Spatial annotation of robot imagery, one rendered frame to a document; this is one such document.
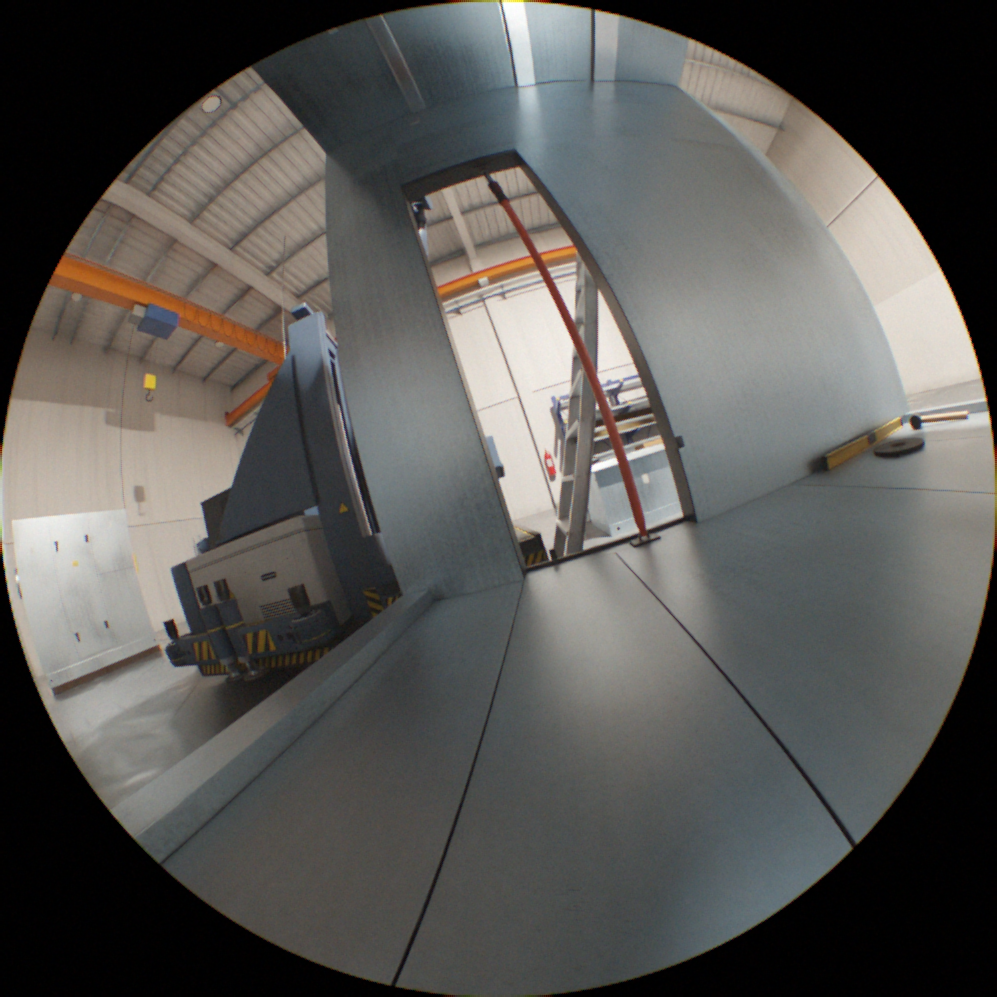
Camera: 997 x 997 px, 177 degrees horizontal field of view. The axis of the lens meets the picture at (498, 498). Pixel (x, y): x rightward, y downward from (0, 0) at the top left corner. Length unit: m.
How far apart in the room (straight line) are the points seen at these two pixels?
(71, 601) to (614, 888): 5.51
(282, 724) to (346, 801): 0.19
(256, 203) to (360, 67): 6.48
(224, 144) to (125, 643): 8.30
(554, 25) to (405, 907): 3.01
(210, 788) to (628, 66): 3.44
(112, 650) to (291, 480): 4.35
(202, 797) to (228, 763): 0.07
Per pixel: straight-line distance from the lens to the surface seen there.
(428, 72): 2.56
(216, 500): 2.37
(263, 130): 8.00
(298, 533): 1.77
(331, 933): 0.33
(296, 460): 1.87
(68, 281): 8.47
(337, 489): 1.73
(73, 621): 5.49
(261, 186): 8.52
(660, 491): 3.02
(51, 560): 5.57
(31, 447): 10.79
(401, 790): 0.38
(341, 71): 2.50
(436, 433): 0.99
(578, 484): 1.29
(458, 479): 0.95
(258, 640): 1.85
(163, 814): 0.49
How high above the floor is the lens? 0.63
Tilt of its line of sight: level
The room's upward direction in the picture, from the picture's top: 18 degrees counter-clockwise
